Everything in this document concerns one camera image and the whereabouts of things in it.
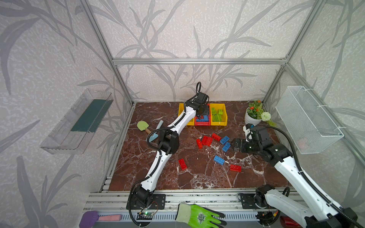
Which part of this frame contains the green toy spade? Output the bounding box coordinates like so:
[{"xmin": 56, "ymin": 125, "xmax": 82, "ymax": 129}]
[{"xmin": 137, "ymin": 121, "xmax": 151, "ymax": 134}]

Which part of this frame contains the yellow bin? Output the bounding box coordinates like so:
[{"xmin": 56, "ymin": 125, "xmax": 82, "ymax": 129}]
[
  {"xmin": 178, "ymin": 103, "xmax": 195, "ymax": 126},
  {"xmin": 210, "ymin": 104, "xmax": 228, "ymax": 126}
]

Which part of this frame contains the red lego narrow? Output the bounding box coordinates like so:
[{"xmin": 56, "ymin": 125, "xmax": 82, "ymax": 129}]
[{"xmin": 196, "ymin": 139, "xmax": 203, "ymax": 149}]

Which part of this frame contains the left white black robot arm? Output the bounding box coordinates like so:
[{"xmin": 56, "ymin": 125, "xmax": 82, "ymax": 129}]
[{"xmin": 126, "ymin": 88, "xmax": 209, "ymax": 210}]

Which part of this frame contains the green work glove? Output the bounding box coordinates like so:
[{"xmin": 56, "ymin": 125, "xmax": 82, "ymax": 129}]
[{"xmin": 175, "ymin": 203, "xmax": 227, "ymax": 228}]

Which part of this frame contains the white potted flower plant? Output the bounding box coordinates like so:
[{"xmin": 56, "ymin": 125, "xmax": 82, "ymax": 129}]
[{"xmin": 244, "ymin": 100, "xmax": 277, "ymax": 127}]

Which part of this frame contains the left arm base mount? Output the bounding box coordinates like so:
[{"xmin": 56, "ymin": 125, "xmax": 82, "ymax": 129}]
[{"xmin": 126, "ymin": 194, "xmax": 166, "ymax": 210}]

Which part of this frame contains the left yellow bin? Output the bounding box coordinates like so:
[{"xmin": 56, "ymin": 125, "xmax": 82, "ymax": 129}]
[{"xmin": 178, "ymin": 103, "xmax": 195, "ymax": 126}]

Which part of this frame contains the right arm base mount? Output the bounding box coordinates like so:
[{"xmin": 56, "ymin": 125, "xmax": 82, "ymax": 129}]
[{"xmin": 237, "ymin": 192, "xmax": 277, "ymax": 211}]

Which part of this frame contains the red lego top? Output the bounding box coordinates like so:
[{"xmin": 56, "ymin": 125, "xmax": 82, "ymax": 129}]
[{"xmin": 212, "ymin": 134, "xmax": 221, "ymax": 142}]

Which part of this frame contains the right yellow bin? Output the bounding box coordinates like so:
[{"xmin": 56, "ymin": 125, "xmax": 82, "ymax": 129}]
[{"xmin": 210, "ymin": 104, "xmax": 228, "ymax": 126}]

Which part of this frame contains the white wire mesh basket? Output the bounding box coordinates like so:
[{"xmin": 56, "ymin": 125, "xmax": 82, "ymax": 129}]
[{"xmin": 276, "ymin": 85, "xmax": 344, "ymax": 154}]

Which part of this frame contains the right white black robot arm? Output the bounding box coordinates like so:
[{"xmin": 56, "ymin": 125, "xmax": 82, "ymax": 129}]
[{"xmin": 233, "ymin": 124, "xmax": 361, "ymax": 228}]

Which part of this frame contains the teal toy trowel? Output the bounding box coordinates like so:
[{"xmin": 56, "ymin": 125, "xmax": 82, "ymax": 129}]
[{"xmin": 149, "ymin": 120, "xmax": 164, "ymax": 143}]

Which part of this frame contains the clear plastic wall shelf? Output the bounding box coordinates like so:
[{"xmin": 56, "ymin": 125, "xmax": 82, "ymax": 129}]
[{"xmin": 40, "ymin": 89, "xmax": 114, "ymax": 154}]

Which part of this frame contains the purple pink brush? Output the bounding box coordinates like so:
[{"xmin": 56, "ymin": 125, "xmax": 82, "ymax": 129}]
[{"xmin": 79, "ymin": 211, "xmax": 122, "ymax": 228}]

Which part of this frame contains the green circuit board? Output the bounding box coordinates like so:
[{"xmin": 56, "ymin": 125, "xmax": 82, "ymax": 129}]
[{"xmin": 136, "ymin": 211, "xmax": 155, "ymax": 220}]

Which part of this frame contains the blue lego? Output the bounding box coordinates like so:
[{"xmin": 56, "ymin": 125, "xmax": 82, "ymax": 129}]
[
  {"xmin": 196, "ymin": 115, "xmax": 209, "ymax": 122},
  {"xmin": 222, "ymin": 142, "xmax": 231, "ymax": 153},
  {"xmin": 213, "ymin": 156, "xmax": 225, "ymax": 165},
  {"xmin": 220, "ymin": 136, "xmax": 230, "ymax": 145}
]

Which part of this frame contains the red metallic tool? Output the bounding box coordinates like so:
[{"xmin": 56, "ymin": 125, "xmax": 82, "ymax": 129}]
[{"xmin": 280, "ymin": 216, "xmax": 302, "ymax": 228}]

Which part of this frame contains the red middle bin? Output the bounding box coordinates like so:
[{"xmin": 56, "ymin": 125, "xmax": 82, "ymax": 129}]
[{"xmin": 194, "ymin": 104, "xmax": 211, "ymax": 126}]

